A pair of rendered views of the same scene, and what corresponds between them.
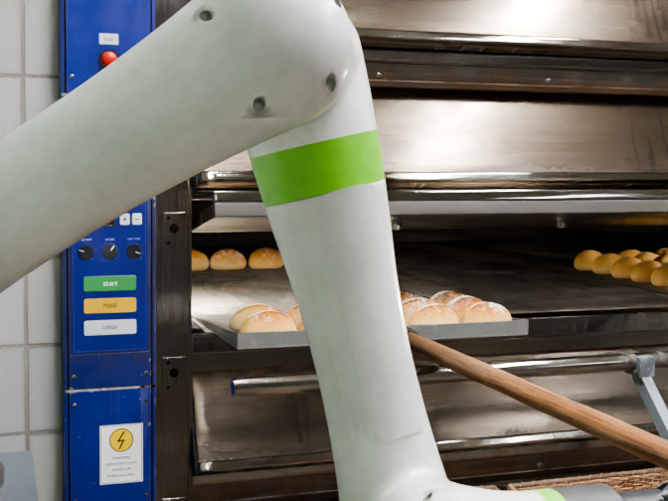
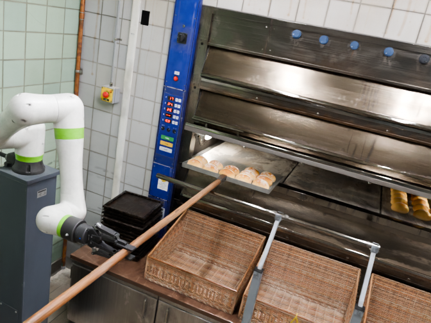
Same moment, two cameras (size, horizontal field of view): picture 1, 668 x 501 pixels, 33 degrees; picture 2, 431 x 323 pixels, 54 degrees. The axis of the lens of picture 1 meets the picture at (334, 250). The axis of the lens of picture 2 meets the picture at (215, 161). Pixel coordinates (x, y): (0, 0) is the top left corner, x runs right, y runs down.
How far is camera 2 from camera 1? 158 cm
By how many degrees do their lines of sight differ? 40
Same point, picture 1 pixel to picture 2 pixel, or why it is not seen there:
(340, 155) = (59, 132)
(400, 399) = (66, 186)
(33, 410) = (147, 163)
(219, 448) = (188, 191)
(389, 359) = (65, 177)
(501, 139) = (295, 129)
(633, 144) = (348, 144)
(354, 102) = (64, 122)
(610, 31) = (346, 101)
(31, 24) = (161, 65)
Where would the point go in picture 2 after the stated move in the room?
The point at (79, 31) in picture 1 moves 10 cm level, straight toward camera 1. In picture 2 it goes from (170, 69) to (160, 69)
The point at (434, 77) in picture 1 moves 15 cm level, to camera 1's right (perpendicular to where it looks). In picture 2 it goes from (275, 103) to (297, 110)
